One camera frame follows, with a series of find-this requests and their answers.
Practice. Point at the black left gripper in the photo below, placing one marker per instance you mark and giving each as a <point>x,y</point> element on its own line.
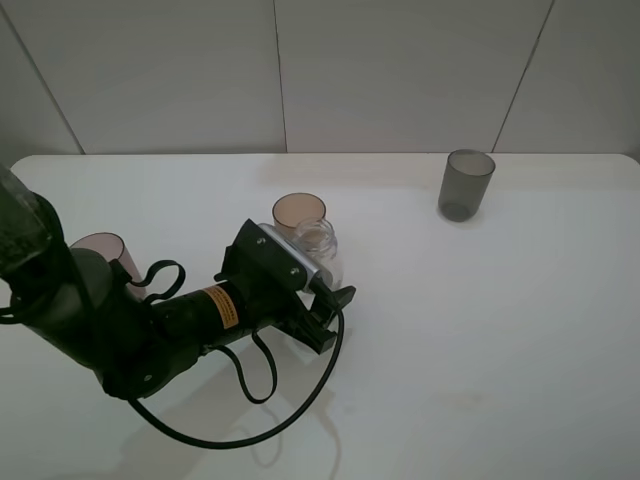
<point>269,281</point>

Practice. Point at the clear plastic water bottle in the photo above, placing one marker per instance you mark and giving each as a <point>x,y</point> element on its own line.
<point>317,239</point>

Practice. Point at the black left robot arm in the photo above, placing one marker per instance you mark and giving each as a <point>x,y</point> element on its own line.
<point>86,307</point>

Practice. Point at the orange-brown translucent cup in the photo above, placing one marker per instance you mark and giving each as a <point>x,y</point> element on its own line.
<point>292,209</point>

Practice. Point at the grey translucent cup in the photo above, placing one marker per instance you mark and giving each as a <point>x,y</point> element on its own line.
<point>465,181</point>

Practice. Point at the pink translucent cup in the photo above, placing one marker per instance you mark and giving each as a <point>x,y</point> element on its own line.
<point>125,257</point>

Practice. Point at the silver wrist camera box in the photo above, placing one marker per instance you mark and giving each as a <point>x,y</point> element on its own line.
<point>314,270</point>

